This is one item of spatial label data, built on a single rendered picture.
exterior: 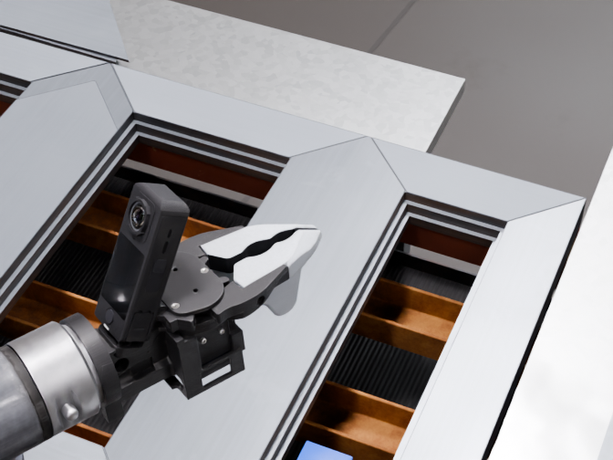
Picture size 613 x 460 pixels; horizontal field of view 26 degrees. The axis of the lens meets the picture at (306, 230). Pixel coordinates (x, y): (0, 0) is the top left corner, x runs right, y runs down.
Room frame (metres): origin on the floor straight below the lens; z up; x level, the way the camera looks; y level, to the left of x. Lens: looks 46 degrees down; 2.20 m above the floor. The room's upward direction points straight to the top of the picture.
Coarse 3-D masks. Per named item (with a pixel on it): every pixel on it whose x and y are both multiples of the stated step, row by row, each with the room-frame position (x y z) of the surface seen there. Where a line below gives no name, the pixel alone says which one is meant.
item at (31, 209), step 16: (0, 192) 1.37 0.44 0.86; (16, 192) 1.37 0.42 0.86; (32, 192) 1.37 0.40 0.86; (0, 208) 1.34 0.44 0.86; (16, 208) 1.34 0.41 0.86; (32, 208) 1.34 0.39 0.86; (48, 208) 1.34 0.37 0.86; (0, 224) 1.31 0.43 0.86; (16, 224) 1.31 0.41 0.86; (32, 224) 1.31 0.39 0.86
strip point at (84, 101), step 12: (84, 84) 1.61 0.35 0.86; (96, 84) 1.61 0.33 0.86; (36, 96) 1.59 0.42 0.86; (48, 96) 1.59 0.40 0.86; (60, 96) 1.59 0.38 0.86; (72, 96) 1.59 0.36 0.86; (84, 96) 1.59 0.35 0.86; (96, 96) 1.59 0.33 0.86; (48, 108) 1.56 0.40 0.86; (60, 108) 1.56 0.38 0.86; (72, 108) 1.56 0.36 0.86; (84, 108) 1.56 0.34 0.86; (96, 108) 1.56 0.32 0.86; (108, 108) 1.56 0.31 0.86; (84, 120) 1.53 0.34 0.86; (96, 120) 1.53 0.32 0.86; (108, 120) 1.53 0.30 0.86
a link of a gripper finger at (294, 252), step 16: (288, 240) 0.71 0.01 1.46; (304, 240) 0.71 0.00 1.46; (256, 256) 0.69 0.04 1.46; (272, 256) 0.69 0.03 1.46; (288, 256) 0.69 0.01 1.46; (304, 256) 0.69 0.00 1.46; (240, 272) 0.67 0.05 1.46; (256, 272) 0.67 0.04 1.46; (288, 288) 0.68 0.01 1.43; (272, 304) 0.67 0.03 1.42; (288, 304) 0.68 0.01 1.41
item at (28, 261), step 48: (0, 96) 1.63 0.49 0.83; (192, 144) 1.50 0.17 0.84; (240, 144) 1.48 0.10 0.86; (96, 192) 1.41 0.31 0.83; (48, 240) 1.30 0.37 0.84; (384, 240) 1.29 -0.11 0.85; (480, 240) 1.31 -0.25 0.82; (0, 288) 1.20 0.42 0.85; (336, 336) 1.12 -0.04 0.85; (432, 384) 1.04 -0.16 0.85; (288, 432) 0.97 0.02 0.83
